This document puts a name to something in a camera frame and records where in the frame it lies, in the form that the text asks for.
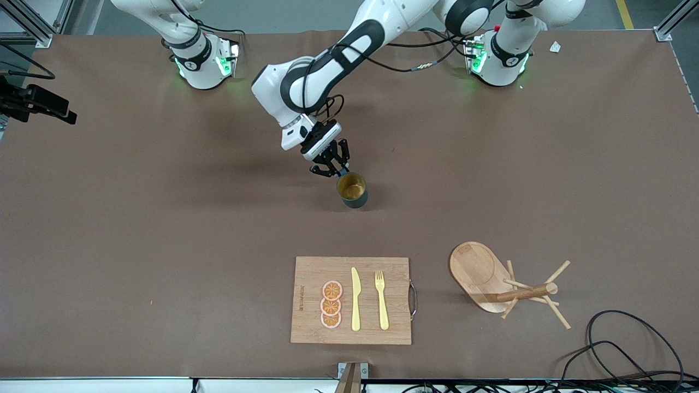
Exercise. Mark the metal table edge bracket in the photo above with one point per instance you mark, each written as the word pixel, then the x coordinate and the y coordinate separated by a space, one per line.
pixel 344 370

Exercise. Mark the white paper scrap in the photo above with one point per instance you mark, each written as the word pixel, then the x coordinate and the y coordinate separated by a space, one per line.
pixel 555 47

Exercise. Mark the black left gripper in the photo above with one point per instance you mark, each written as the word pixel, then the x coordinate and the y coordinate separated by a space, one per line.
pixel 333 159

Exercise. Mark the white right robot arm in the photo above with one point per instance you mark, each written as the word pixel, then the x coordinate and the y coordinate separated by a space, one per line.
pixel 199 65

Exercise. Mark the orange slice toy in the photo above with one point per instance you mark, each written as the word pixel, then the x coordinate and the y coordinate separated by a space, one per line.
pixel 330 307
pixel 332 289
pixel 330 321

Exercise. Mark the dark green cup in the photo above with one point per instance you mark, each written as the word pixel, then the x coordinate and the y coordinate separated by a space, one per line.
pixel 355 203

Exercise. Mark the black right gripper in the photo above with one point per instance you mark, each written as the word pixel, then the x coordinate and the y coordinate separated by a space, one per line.
pixel 7 91

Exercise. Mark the yellow plastic fork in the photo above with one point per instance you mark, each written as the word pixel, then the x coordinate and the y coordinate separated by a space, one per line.
pixel 382 305

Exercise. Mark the yellow plastic knife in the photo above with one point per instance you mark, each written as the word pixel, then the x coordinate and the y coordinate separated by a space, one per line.
pixel 356 305

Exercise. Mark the wooden mug rack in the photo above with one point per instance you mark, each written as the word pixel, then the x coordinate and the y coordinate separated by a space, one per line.
pixel 475 267

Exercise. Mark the bamboo cutting board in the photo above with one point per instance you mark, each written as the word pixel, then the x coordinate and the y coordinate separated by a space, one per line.
pixel 311 273

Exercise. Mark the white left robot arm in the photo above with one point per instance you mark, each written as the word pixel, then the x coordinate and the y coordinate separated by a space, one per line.
pixel 273 93

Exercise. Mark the aluminium frame profile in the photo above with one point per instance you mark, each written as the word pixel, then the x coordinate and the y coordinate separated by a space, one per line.
pixel 38 37
pixel 663 33

